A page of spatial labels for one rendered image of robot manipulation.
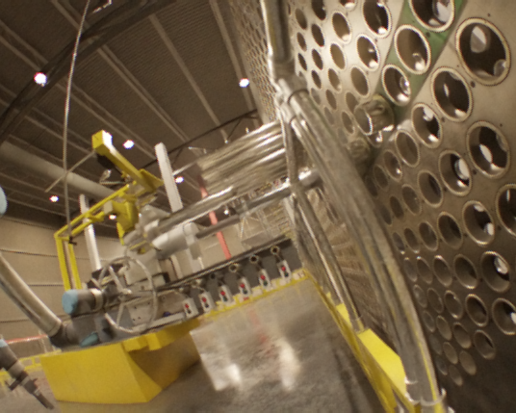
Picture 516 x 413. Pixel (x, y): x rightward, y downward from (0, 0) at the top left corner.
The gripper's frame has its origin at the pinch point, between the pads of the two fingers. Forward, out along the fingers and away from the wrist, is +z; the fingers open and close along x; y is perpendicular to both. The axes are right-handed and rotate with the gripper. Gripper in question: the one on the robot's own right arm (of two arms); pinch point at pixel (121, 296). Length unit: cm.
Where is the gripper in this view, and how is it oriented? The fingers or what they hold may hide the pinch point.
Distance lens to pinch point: 124.8
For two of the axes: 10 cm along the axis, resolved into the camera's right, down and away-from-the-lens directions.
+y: 6.4, 7.2, -2.7
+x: 7.5, -6.6, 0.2
